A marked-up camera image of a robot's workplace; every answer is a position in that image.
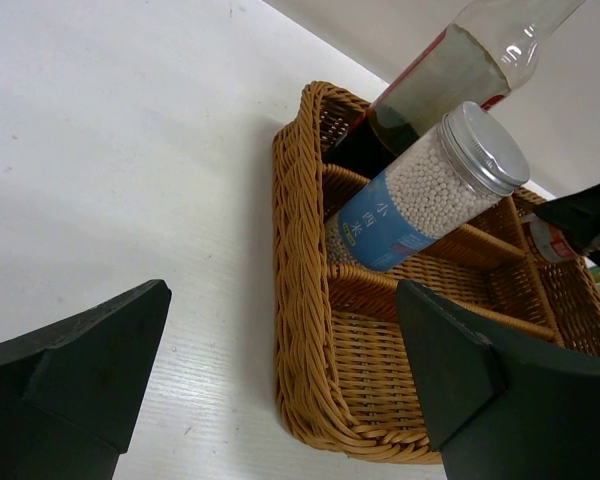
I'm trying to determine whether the silver lid spice jar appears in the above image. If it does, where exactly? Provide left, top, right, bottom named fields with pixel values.
left=325, top=102, right=530, bottom=272

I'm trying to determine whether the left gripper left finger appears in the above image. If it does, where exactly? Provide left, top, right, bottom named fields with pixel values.
left=0, top=280, right=171, bottom=479

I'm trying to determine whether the dark sauce bottle black cap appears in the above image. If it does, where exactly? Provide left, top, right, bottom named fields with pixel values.
left=323, top=0, right=581, bottom=178

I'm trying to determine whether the white lid glass jar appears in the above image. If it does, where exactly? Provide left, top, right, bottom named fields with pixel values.
left=521, top=214, right=584, bottom=265

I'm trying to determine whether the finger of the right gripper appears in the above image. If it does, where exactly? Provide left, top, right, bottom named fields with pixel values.
left=532, top=183, right=600, bottom=267

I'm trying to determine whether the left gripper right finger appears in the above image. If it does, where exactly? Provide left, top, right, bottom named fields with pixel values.
left=396, top=280, right=600, bottom=479

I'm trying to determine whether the brown wicker divided tray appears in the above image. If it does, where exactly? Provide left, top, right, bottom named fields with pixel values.
left=273, top=81, right=600, bottom=479

